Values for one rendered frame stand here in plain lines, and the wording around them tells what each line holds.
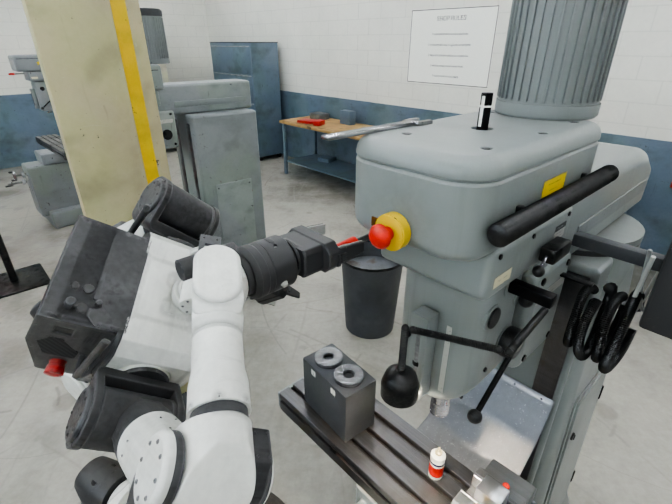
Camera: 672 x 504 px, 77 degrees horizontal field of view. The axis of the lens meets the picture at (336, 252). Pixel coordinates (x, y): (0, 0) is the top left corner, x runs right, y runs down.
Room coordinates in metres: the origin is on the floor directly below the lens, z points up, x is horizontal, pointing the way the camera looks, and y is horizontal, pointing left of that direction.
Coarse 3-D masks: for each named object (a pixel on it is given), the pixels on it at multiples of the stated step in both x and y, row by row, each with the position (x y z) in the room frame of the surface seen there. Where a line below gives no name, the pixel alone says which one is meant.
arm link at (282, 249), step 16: (272, 240) 0.60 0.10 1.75; (288, 240) 0.63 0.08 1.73; (304, 240) 0.64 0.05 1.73; (320, 240) 0.64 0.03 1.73; (272, 256) 0.57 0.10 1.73; (288, 256) 0.59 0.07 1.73; (304, 256) 0.60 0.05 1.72; (320, 256) 0.62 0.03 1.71; (336, 256) 0.62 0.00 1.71; (288, 272) 0.57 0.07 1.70; (304, 272) 0.60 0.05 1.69
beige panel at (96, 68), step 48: (48, 0) 1.85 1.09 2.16; (96, 0) 1.97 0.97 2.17; (48, 48) 1.82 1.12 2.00; (96, 48) 1.94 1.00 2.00; (144, 48) 2.08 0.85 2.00; (96, 96) 1.91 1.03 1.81; (144, 96) 2.05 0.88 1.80; (96, 144) 1.88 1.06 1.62; (144, 144) 2.01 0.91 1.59; (96, 192) 1.85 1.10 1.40
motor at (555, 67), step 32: (512, 0) 0.96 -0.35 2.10; (544, 0) 0.86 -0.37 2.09; (576, 0) 0.83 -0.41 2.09; (608, 0) 0.83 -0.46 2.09; (512, 32) 0.92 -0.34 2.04; (544, 32) 0.86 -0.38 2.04; (576, 32) 0.84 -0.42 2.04; (608, 32) 0.85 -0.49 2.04; (512, 64) 0.91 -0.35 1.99; (544, 64) 0.85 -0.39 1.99; (576, 64) 0.83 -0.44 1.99; (608, 64) 0.86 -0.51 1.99; (512, 96) 0.89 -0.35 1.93; (544, 96) 0.84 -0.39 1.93; (576, 96) 0.83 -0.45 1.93
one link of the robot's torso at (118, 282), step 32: (96, 224) 0.69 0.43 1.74; (64, 256) 0.61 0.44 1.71; (96, 256) 0.64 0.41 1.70; (128, 256) 0.67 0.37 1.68; (160, 256) 0.71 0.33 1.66; (64, 288) 0.57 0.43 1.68; (96, 288) 0.59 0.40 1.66; (128, 288) 0.62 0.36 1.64; (160, 288) 0.65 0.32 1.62; (64, 320) 0.53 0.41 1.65; (96, 320) 0.55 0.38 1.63; (128, 320) 0.57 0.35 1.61; (160, 320) 0.60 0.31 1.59; (32, 352) 0.57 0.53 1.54; (64, 352) 0.58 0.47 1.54; (96, 352) 0.50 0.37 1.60; (128, 352) 0.54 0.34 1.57; (160, 352) 0.56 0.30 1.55
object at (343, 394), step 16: (320, 352) 1.06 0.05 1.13; (336, 352) 1.06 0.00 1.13; (304, 368) 1.04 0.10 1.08; (320, 368) 1.00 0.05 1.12; (336, 368) 0.99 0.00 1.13; (352, 368) 0.99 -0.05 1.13; (304, 384) 1.05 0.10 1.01; (320, 384) 0.97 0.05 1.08; (336, 384) 0.93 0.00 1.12; (352, 384) 0.92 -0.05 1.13; (368, 384) 0.93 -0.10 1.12; (320, 400) 0.98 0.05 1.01; (336, 400) 0.91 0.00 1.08; (352, 400) 0.89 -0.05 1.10; (368, 400) 0.93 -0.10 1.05; (336, 416) 0.91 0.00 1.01; (352, 416) 0.89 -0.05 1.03; (368, 416) 0.93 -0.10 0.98; (336, 432) 0.91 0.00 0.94; (352, 432) 0.90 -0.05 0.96
